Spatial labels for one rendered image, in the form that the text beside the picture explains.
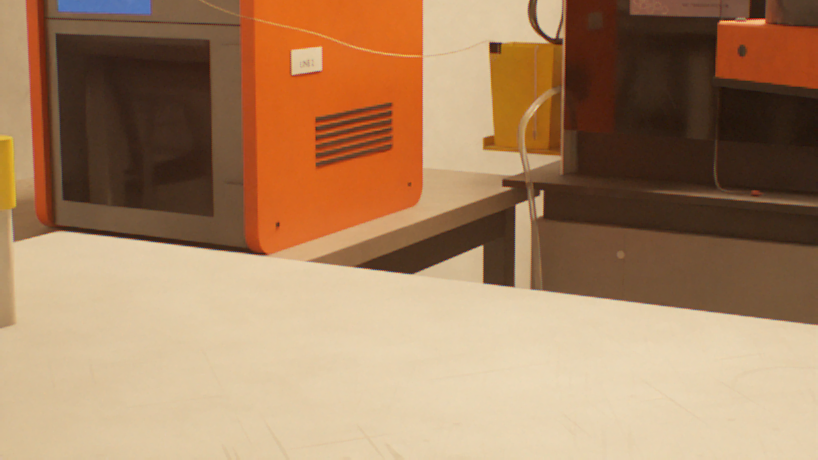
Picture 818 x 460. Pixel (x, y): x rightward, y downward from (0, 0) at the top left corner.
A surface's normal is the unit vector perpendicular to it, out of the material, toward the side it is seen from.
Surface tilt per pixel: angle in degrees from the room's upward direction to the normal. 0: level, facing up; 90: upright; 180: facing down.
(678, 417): 0
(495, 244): 90
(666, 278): 90
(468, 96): 90
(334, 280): 0
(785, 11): 90
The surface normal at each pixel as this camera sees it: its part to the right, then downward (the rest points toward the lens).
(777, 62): -0.85, 0.10
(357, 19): 0.88, 0.09
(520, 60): -0.47, 0.21
